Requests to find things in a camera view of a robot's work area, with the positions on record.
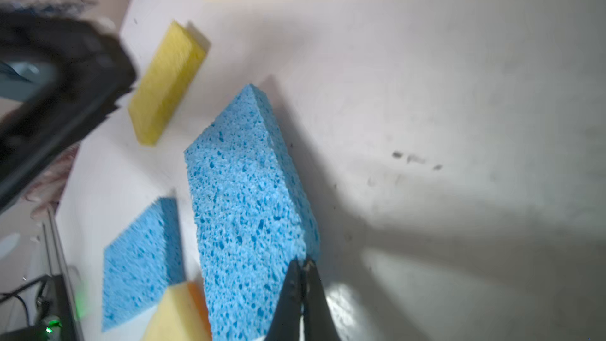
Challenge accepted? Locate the blue sponge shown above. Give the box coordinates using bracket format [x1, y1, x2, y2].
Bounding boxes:
[101, 197, 186, 332]
[185, 85, 320, 340]

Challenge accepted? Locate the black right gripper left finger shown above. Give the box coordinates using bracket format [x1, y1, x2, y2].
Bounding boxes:
[264, 259, 302, 341]

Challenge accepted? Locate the yellow sponge far left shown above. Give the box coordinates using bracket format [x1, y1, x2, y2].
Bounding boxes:
[128, 21, 206, 146]

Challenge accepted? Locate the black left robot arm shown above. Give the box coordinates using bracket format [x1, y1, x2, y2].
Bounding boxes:
[1, 12, 137, 210]

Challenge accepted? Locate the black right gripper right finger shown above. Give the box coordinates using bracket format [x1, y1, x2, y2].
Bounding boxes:
[301, 257, 341, 341]

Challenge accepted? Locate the pale yellow sponge centre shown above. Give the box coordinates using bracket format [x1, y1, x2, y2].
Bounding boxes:
[142, 282, 212, 341]

